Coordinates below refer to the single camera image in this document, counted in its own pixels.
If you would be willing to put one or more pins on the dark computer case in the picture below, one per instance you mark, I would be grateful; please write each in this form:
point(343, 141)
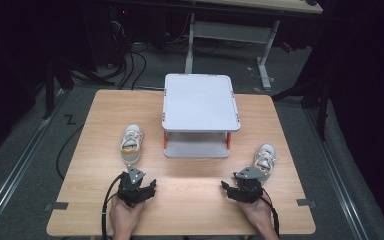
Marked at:
point(111, 33)

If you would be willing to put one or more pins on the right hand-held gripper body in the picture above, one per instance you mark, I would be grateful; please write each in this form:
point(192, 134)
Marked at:
point(248, 188)

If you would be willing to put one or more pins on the small red object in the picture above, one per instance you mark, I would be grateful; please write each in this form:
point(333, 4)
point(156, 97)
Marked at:
point(287, 47)

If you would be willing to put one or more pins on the white two-tier shoe rack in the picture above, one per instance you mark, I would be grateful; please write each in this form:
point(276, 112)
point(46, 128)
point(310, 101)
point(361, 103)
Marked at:
point(200, 113)

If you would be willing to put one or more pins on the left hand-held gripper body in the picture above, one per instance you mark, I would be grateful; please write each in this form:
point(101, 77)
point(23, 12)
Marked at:
point(131, 190)

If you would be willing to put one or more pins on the desk with white legs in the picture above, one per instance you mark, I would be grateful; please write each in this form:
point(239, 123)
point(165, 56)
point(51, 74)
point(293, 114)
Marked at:
point(230, 31)

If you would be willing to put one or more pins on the black metal stand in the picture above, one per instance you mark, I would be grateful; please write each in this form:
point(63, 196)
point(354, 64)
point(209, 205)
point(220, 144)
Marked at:
point(323, 110)
point(50, 90)

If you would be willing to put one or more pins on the person's right hand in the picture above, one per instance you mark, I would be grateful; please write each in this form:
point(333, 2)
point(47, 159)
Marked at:
point(258, 216)

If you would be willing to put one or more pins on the white sneaker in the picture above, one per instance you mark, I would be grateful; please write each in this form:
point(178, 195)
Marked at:
point(131, 144)
point(266, 160)

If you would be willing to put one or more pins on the grey tape piece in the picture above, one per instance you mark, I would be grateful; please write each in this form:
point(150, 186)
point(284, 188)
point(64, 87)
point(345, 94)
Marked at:
point(56, 206)
point(306, 202)

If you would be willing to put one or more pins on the metal floor rail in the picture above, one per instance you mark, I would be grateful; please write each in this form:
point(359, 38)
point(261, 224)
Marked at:
point(336, 173)
point(16, 163)

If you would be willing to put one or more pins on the person's left hand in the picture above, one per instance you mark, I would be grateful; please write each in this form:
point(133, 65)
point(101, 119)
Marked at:
point(125, 218)

